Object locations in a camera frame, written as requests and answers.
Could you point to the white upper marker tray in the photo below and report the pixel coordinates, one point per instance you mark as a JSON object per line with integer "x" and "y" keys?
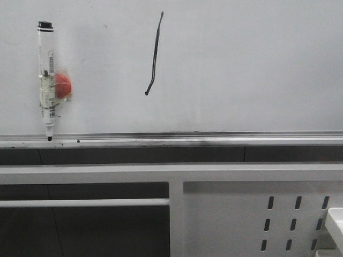
{"x": 333, "y": 224}

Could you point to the large whiteboard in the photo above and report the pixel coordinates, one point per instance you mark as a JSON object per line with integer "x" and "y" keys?
{"x": 176, "y": 73}

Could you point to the red round magnet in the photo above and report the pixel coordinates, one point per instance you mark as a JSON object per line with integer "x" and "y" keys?
{"x": 63, "y": 86}

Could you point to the white metal stand frame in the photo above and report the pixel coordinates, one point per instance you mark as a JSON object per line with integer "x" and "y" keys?
{"x": 168, "y": 210}

